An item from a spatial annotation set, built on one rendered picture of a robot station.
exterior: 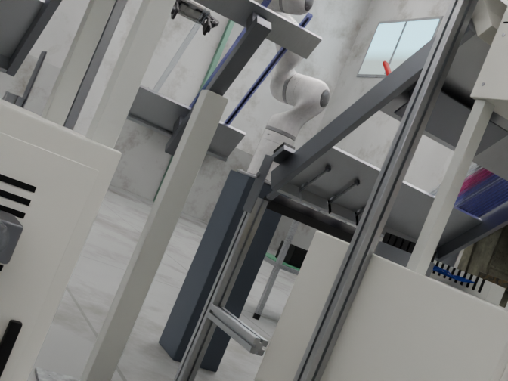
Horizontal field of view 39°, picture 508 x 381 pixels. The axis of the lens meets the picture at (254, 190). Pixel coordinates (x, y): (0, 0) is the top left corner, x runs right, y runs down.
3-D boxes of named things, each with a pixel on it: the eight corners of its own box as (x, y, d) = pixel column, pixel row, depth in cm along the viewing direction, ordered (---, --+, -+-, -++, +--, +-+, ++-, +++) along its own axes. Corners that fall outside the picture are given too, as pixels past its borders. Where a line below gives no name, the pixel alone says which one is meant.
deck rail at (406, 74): (271, 189, 204) (270, 171, 208) (277, 191, 205) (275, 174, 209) (470, 29, 158) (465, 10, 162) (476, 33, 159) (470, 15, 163)
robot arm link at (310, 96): (274, 134, 276) (298, 77, 276) (314, 149, 266) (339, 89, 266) (258, 125, 266) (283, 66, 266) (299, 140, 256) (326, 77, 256)
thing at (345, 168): (279, 181, 206) (278, 173, 208) (437, 252, 238) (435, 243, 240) (323, 147, 194) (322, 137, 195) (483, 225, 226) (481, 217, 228)
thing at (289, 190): (276, 191, 205) (275, 171, 209) (435, 260, 237) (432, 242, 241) (279, 189, 204) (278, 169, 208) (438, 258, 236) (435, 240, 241)
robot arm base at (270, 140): (228, 168, 272) (248, 122, 272) (270, 186, 280) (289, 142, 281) (249, 175, 255) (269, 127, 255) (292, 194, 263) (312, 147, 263)
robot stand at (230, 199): (158, 342, 271) (230, 169, 272) (199, 354, 279) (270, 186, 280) (172, 360, 255) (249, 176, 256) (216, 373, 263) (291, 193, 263)
